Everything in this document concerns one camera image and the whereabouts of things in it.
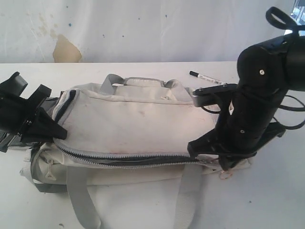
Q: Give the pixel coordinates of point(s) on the white duffel bag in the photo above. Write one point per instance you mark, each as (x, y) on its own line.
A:
(118, 132)

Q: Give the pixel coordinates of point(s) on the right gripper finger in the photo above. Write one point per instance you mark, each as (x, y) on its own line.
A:
(229, 162)
(209, 144)

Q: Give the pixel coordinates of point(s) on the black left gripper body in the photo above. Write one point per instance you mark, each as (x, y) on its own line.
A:
(16, 112)

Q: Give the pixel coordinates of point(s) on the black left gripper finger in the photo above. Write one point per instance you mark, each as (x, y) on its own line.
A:
(42, 129)

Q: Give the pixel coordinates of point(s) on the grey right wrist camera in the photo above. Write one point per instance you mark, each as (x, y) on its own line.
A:
(220, 95)

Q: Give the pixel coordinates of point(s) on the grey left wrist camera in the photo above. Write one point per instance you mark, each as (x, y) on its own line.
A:
(15, 85)

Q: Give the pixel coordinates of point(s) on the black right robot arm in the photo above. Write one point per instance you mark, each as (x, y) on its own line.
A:
(267, 71)

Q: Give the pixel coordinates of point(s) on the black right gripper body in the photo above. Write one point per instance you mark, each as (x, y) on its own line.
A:
(249, 127)

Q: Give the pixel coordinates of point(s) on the black white marker pen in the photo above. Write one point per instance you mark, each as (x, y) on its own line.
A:
(206, 78)

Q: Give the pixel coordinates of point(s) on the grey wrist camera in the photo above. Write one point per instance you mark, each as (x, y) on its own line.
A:
(15, 85)
(220, 95)

